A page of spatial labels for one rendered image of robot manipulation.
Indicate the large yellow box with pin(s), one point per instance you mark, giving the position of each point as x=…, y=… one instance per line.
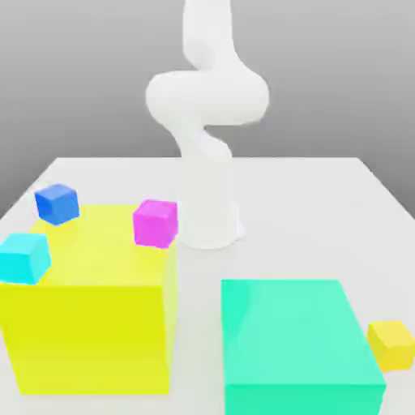
x=97, y=324

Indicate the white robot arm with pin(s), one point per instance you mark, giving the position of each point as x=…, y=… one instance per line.
x=207, y=97

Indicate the large turquoise box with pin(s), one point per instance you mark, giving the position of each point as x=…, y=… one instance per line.
x=298, y=340

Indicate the small yellow cube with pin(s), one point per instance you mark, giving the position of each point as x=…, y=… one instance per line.
x=392, y=347

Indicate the small cyan cube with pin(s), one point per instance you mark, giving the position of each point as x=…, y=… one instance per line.
x=22, y=259

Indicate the small magenta cube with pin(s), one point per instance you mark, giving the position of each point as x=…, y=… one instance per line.
x=155, y=223

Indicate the small blue cube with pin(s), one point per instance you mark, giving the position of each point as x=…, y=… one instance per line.
x=56, y=204

